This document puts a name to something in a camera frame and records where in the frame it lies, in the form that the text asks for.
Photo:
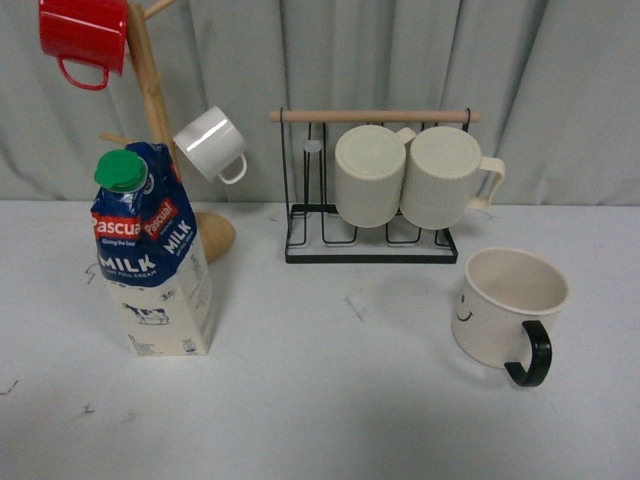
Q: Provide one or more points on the Pascual milk carton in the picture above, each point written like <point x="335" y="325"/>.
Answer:
<point x="150" y="253"/>

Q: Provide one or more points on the white smiley mug black handle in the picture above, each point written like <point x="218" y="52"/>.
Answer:
<point x="508" y="303"/>

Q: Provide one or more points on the cream ribbed cup left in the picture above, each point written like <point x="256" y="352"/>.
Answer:
<point x="369" y="174"/>

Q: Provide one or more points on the cream ribbed cup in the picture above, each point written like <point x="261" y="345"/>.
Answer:
<point x="446" y="174"/>
<point x="369" y="174"/>

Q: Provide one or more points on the cream ribbed cup right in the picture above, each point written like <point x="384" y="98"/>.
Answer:
<point x="446" y="174"/>

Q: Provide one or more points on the wooden mug tree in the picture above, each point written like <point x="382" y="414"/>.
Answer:
<point x="217" y="233"/>

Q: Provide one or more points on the white hanging mug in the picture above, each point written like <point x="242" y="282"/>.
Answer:
<point x="214" y="146"/>

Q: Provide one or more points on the grey curtain backdrop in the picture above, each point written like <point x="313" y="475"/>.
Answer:
<point x="556" y="83"/>

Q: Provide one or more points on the red mug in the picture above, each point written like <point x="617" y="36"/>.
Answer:
<point x="86" y="32"/>

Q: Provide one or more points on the black wire cup rack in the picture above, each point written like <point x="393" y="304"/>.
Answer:
<point x="316" y="234"/>

